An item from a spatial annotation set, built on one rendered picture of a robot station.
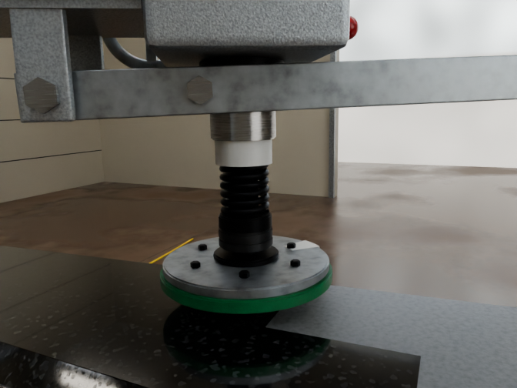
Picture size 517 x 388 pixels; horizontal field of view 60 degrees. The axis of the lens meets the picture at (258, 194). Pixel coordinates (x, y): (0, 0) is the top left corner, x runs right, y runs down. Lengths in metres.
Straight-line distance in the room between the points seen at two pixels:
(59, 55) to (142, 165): 6.39
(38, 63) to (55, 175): 6.30
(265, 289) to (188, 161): 5.91
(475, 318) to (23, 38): 0.57
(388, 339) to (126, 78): 0.39
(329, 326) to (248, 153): 0.22
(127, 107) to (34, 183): 6.10
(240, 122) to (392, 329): 0.29
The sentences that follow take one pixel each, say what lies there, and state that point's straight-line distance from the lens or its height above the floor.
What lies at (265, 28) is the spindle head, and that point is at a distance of 0.45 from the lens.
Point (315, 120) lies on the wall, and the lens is 5.50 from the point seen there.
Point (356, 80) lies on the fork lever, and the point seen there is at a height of 1.10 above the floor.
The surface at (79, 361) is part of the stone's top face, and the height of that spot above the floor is 0.82.
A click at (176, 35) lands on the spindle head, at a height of 1.14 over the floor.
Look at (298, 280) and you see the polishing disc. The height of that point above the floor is 0.88.
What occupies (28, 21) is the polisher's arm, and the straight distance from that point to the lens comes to 0.50.
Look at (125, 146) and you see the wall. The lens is 7.03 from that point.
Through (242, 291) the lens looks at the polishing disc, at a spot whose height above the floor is 0.88.
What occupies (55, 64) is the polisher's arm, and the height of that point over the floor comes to 1.11.
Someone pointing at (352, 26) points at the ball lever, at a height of 1.17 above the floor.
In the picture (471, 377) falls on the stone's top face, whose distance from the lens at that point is 0.48.
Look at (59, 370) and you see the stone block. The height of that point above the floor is 0.82.
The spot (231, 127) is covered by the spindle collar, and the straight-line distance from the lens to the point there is 0.52.
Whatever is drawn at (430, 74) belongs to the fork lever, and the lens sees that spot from 0.55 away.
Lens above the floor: 1.07
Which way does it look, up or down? 11 degrees down
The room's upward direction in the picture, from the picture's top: 1 degrees counter-clockwise
